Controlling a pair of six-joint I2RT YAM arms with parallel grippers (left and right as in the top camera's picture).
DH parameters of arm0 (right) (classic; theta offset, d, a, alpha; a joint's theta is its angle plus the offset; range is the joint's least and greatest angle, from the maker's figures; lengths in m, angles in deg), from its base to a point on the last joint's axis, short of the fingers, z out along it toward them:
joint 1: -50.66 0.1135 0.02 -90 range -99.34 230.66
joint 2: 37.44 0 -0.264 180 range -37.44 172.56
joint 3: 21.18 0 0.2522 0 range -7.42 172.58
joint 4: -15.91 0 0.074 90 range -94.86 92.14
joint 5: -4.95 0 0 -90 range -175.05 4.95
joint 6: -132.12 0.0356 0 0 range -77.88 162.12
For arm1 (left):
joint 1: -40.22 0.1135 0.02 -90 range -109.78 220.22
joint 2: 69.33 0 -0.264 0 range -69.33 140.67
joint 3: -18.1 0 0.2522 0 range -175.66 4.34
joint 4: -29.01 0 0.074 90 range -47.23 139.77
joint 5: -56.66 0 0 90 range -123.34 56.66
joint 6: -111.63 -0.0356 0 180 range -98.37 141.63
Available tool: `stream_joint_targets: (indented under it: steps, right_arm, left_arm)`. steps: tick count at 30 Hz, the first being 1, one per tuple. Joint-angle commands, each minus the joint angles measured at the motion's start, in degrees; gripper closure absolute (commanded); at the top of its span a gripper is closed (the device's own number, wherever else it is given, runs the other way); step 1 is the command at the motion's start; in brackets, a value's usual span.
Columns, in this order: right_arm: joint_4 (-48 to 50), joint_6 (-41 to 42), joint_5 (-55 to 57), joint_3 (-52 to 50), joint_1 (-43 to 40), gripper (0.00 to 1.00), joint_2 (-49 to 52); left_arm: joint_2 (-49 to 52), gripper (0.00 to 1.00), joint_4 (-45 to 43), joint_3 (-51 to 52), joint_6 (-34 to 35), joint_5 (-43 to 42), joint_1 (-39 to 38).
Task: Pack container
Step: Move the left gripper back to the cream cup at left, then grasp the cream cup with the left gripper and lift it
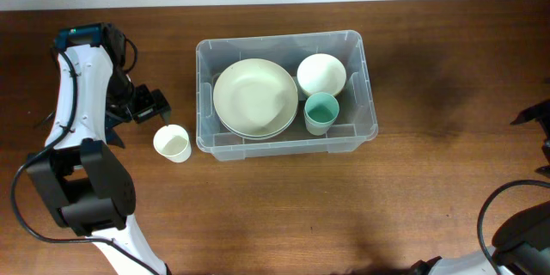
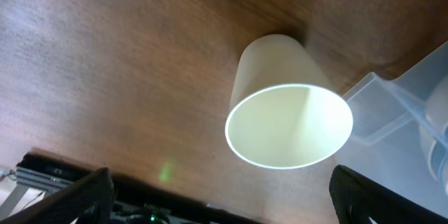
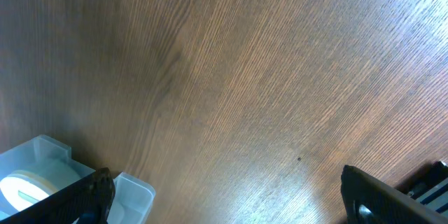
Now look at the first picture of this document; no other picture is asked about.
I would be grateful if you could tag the cream white cup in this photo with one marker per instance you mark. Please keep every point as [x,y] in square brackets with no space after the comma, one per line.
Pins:
[173,142]

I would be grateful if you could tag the beige plate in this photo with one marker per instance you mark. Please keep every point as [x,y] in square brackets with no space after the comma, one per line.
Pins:
[255,96]
[261,137]

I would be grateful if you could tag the mint green cup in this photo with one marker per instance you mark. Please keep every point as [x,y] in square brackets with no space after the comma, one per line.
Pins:
[322,103]

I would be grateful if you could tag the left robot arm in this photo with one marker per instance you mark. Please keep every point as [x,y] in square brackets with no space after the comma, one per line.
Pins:
[79,179]

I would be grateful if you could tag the white small bowl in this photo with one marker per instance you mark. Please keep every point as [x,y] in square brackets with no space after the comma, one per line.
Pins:
[321,72]

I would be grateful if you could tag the grey cup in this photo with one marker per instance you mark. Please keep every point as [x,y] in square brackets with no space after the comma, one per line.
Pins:
[318,123]

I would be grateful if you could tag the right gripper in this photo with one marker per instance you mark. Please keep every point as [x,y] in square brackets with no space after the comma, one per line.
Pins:
[534,112]

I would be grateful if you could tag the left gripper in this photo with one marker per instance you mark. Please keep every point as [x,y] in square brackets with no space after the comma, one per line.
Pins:
[155,101]

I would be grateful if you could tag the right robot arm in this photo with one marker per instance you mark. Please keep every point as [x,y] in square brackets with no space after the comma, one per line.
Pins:
[519,246]

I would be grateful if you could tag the clear plastic storage bin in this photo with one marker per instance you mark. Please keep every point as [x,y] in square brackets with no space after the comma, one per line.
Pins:
[355,124]

